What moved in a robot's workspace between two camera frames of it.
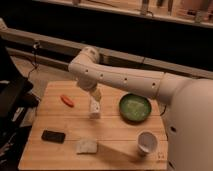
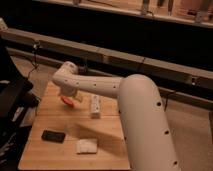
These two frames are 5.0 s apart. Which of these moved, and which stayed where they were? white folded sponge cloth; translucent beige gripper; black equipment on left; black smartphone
Moved: translucent beige gripper
Stayed: black equipment on left; white folded sponge cloth; black smartphone
